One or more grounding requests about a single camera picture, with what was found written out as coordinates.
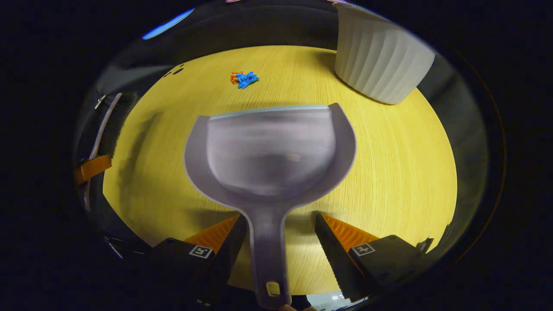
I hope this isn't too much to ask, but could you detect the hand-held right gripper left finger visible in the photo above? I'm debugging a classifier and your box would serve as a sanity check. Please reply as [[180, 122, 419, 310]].
[[149, 214, 248, 307]]

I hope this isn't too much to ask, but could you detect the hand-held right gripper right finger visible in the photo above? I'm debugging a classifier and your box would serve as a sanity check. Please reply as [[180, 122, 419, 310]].
[[315, 213, 435, 303]]

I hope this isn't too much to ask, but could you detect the small white broom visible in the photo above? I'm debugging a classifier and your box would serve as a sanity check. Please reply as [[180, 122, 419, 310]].
[[83, 92, 139, 212]]

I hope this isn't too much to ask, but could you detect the blue trash piece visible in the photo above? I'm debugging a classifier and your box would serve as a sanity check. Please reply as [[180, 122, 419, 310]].
[[236, 71, 260, 89]]

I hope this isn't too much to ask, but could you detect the white ribbed garbage bin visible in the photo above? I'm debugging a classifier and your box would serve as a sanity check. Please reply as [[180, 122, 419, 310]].
[[334, 2, 435, 105]]

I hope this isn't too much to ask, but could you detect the yellow wooden desktop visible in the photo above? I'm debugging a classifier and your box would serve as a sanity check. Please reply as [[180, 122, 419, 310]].
[[102, 45, 458, 296]]

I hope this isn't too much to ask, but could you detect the black backdrop cloth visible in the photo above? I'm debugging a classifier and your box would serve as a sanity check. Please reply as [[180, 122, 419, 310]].
[[73, 0, 491, 268]]

